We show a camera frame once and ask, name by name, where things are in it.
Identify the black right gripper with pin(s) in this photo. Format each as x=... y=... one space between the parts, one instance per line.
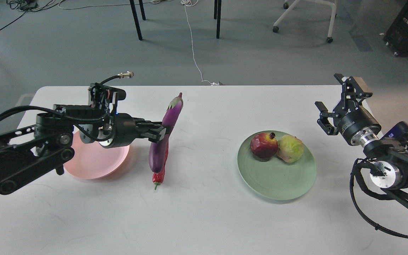
x=350 y=122

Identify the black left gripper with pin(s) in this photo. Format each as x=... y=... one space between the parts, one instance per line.
x=126 y=130

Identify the purple eggplant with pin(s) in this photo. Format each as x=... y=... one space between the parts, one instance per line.
x=157 y=151

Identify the green yellow fruit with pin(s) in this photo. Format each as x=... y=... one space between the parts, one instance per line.
x=290 y=148

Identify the red pomegranate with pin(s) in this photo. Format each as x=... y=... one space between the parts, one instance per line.
x=264 y=145

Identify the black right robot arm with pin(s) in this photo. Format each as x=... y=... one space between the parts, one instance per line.
x=383 y=173

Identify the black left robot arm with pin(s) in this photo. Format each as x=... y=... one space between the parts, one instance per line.
x=32 y=151

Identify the pink plate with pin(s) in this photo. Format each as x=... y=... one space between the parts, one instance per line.
x=92 y=161

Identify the green plate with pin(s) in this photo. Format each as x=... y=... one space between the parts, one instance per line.
x=274 y=178

